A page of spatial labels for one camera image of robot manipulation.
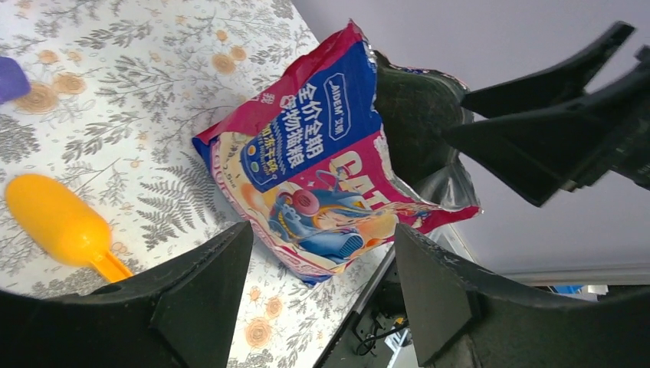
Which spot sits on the cat food bag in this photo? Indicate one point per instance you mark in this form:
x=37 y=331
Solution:
x=329 y=159

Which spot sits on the purple plastic cylinder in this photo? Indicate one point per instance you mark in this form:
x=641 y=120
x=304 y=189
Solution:
x=14 y=83

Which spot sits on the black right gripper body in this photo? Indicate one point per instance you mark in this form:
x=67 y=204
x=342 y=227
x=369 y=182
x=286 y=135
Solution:
x=627 y=153

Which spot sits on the floral tablecloth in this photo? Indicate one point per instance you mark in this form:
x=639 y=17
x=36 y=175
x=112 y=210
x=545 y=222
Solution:
x=119 y=89

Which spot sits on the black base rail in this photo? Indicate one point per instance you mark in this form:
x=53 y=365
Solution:
x=375 y=333

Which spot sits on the yellow plastic scoop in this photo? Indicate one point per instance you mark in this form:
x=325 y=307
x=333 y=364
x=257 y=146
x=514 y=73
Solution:
x=65 y=226

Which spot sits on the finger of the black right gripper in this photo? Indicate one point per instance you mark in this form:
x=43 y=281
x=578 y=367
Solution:
x=540 y=152
x=557 y=84

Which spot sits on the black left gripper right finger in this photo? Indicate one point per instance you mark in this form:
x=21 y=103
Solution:
x=463 y=315

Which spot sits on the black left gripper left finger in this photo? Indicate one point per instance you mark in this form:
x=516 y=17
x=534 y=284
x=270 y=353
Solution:
x=181 y=313

